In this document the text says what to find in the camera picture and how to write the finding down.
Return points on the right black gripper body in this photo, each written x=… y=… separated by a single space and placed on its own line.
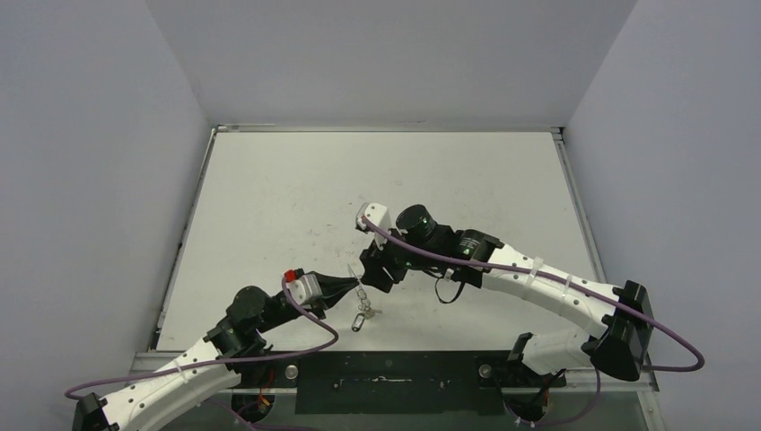
x=376 y=268

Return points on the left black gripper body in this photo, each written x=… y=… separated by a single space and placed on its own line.
x=282 y=312

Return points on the clear plastic keyring holder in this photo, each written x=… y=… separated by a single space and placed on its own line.
x=365 y=304

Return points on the black tagged key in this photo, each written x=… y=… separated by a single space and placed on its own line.
x=358 y=322

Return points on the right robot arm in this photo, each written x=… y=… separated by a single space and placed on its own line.
x=610 y=326

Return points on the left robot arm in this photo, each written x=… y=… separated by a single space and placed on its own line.
x=217 y=361

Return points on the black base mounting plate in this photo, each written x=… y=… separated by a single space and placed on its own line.
x=392 y=382

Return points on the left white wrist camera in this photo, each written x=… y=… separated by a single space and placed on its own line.
x=304 y=288

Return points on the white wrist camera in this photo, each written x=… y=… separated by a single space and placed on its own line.
x=370 y=216
x=304 y=288

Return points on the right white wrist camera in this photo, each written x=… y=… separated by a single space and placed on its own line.
x=370 y=216

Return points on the aluminium front rail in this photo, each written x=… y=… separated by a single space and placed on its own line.
x=576 y=380

